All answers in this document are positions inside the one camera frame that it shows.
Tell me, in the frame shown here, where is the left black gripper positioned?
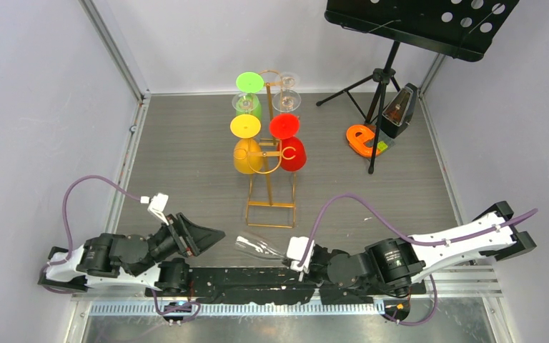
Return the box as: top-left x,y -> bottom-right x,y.
133,212 -> 227,277

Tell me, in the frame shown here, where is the clear wine glass front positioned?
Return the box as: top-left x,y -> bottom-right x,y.
234,233 -> 286,262

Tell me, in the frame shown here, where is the clear wine glass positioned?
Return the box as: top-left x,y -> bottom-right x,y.
234,233 -> 286,262
232,92 -> 260,114
271,89 -> 302,113
275,71 -> 300,90

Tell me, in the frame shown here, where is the gold wire glass rack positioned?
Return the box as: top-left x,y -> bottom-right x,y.
244,69 -> 297,229

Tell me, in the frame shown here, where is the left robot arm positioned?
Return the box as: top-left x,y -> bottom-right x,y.
38,213 -> 225,296

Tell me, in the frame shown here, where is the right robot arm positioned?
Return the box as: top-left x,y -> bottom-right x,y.
285,202 -> 537,297

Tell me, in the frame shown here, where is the yellow wine glass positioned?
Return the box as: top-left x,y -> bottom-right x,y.
229,114 -> 263,174

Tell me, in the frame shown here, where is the red wine glass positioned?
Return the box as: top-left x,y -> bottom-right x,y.
269,113 -> 307,172

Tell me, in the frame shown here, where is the clear wine glass left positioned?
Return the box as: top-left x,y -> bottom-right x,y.
232,92 -> 260,114

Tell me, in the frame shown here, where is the clear wine glass middle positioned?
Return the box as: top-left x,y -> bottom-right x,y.
271,89 -> 302,113

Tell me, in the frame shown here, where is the green wine glass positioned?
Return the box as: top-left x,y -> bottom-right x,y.
235,71 -> 264,120

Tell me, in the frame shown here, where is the clear wine glass back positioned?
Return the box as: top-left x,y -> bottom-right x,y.
275,71 -> 300,90

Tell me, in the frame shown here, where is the orange toy track piece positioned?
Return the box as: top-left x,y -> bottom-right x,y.
345,124 -> 381,158

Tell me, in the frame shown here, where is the green toy brick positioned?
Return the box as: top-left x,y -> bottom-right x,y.
376,141 -> 389,155

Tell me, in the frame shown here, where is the black metronome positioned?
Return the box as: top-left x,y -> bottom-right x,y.
381,83 -> 418,139

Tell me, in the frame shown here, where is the black music stand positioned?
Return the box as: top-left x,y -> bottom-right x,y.
315,0 -> 520,175

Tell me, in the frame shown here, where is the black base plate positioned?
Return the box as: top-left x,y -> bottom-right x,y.
184,267 -> 427,305

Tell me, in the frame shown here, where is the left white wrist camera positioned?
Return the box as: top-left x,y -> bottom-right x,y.
139,193 -> 169,225

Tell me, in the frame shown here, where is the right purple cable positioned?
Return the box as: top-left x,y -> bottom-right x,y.
298,192 -> 539,329

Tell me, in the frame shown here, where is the purple cable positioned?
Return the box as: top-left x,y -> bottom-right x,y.
39,175 -> 202,325
298,192 -> 539,329

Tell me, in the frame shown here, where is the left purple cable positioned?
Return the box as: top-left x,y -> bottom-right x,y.
39,175 -> 202,325

